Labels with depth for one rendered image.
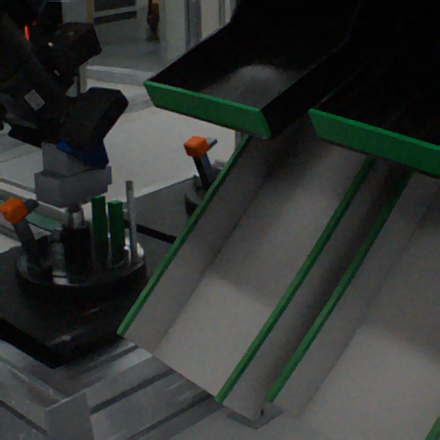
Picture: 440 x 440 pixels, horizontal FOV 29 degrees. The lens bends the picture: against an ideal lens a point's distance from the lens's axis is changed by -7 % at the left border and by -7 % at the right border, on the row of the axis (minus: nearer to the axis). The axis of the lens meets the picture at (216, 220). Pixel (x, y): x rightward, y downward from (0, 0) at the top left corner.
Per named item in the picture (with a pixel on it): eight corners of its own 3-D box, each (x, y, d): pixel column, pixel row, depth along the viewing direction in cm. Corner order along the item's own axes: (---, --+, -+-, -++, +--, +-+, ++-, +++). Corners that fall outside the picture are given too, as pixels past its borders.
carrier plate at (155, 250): (66, 372, 74) (62, 352, 74) (-66, 295, 90) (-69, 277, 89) (246, 286, 91) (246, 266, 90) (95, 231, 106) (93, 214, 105)
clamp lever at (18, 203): (37, 271, 84) (8, 211, 79) (27, 266, 85) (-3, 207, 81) (62, 249, 86) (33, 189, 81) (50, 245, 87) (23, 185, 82)
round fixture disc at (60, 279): (71, 317, 80) (68, 299, 80) (-8, 276, 89) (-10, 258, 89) (175, 271, 90) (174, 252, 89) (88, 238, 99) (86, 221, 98)
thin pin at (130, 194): (135, 263, 87) (129, 181, 84) (129, 261, 87) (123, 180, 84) (140, 261, 87) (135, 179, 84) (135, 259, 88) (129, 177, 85)
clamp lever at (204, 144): (214, 200, 101) (194, 146, 97) (201, 196, 102) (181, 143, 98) (234, 182, 103) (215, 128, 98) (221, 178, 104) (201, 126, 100)
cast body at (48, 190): (60, 209, 83) (55, 139, 80) (34, 200, 86) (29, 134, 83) (123, 187, 89) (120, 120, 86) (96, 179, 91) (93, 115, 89)
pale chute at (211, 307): (254, 422, 60) (218, 402, 57) (151, 355, 70) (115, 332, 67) (447, 105, 64) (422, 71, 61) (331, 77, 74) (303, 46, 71)
